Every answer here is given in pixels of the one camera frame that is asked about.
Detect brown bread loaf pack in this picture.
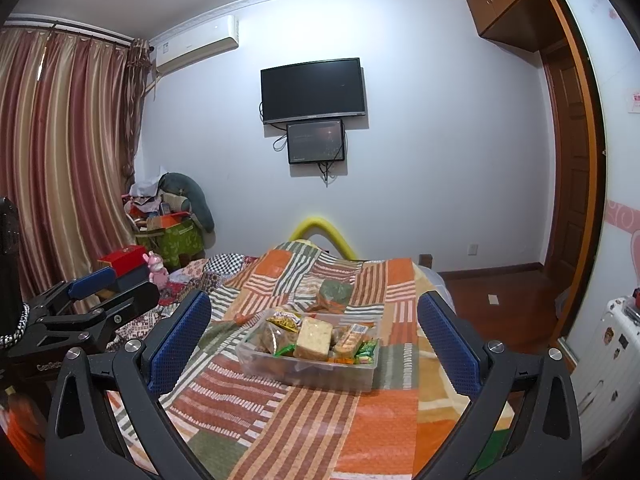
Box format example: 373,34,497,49
293,318,333,362

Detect orange cake pack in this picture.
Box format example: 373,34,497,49
333,324,369,359

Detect clear bag green strip snacks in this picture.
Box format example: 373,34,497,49
250,322,298,356

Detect pink plush toy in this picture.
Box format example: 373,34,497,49
142,252,169,290

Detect red gift box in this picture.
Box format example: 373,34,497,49
98,245,146,278

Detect white suitcase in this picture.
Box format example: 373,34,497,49
572,296,639,460

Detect grey plush pillow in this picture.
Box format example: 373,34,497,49
158,172,215,233

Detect patchwork striped blanket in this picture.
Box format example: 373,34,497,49
98,238,516,480

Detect striped red curtain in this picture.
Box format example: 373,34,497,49
1,27,150,299

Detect white air conditioner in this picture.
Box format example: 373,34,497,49
154,15,239,75

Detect wooden door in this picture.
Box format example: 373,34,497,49
541,40,598,316

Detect wooden overhead cabinet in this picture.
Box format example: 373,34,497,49
466,0,565,52

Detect yellow padded bed rail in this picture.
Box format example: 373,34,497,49
288,216,359,261

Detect small black wall monitor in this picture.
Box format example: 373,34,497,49
286,119,345,165

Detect black wall television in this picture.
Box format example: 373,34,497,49
260,58,367,124

